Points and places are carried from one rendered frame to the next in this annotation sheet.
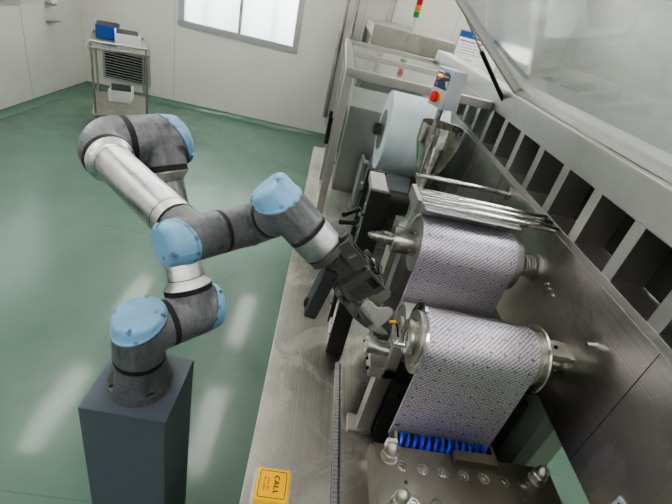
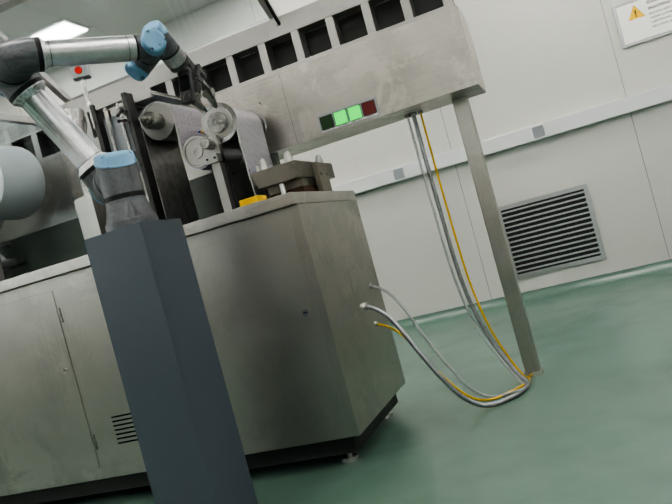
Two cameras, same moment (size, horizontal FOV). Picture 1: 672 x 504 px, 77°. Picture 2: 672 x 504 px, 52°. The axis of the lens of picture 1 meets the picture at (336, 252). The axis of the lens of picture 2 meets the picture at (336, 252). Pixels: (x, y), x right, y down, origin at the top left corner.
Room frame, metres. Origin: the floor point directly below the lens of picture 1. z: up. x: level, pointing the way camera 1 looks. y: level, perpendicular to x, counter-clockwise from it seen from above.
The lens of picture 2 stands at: (-0.68, 1.96, 0.69)
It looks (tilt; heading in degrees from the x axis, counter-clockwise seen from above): 0 degrees down; 296
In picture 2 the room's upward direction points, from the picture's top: 15 degrees counter-clockwise
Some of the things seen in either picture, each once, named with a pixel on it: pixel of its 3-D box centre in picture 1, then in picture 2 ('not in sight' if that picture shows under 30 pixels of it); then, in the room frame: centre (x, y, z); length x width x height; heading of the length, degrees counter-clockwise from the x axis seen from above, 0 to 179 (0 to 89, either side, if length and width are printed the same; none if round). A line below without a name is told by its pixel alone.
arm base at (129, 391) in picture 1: (140, 367); (128, 212); (0.69, 0.39, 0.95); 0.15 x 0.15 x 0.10
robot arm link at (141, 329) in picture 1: (142, 331); (117, 173); (0.69, 0.39, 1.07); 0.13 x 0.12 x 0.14; 143
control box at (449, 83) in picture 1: (445, 88); (78, 66); (1.24, -0.18, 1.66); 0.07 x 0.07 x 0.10; 33
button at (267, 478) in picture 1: (271, 487); (253, 201); (0.51, 0.01, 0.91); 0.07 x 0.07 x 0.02; 6
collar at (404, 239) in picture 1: (403, 241); (153, 120); (0.94, -0.16, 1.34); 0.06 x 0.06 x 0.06; 6
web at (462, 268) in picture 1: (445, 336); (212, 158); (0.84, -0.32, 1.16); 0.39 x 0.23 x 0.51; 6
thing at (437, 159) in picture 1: (410, 218); (88, 193); (1.42, -0.23, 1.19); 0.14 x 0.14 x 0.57
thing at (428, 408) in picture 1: (452, 414); (257, 156); (0.64, -0.33, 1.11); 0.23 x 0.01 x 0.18; 96
